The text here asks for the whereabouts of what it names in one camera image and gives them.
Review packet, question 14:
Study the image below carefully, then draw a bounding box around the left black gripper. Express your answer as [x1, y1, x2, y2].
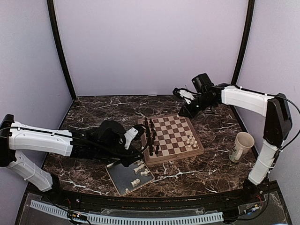
[96, 143, 144, 167]

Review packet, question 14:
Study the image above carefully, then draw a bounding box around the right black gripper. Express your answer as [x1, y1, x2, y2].
[179, 94, 215, 119]

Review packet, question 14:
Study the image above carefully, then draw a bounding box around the metal tray wooden rim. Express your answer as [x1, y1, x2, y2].
[105, 160, 155, 196]

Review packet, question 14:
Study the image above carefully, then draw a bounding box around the wooden chess board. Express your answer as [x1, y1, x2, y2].
[137, 114, 204, 165]

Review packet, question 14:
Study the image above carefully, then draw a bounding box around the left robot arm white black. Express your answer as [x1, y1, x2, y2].
[0, 114, 151, 204]

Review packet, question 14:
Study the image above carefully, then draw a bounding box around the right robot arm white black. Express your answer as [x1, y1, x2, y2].
[173, 73, 299, 186]

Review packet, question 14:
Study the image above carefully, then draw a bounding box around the white chess pieces pile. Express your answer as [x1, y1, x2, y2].
[125, 160, 150, 193]

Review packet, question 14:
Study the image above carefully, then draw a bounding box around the black chess pieces row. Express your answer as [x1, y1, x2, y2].
[144, 117, 160, 156]

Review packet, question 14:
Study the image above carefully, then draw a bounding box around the cream white mug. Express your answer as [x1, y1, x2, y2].
[229, 132, 255, 163]

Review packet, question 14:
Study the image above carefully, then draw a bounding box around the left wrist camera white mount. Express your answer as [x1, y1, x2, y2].
[124, 125, 145, 150]

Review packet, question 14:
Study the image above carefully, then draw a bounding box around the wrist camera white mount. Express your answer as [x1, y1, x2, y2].
[172, 88, 194, 105]
[124, 125, 145, 150]

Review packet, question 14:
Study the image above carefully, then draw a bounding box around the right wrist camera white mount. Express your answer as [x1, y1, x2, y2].
[172, 88, 194, 105]

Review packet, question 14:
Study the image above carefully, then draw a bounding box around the black front rail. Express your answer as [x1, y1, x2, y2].
[53, 190, 246, 210]

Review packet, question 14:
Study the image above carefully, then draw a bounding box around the white slotted cable duct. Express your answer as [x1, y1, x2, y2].
[30, 200, 224, 225]

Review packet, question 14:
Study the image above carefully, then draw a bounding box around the right black frame post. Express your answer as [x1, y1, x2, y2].
[231, 0, 255, 85]

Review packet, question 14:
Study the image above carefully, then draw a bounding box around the black frame post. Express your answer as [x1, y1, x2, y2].
[231, 0, 255, 85]
[46, 0, 77, 101]

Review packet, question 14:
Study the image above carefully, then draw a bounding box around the left black frame post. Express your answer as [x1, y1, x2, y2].
[46, 0, 77, 101]

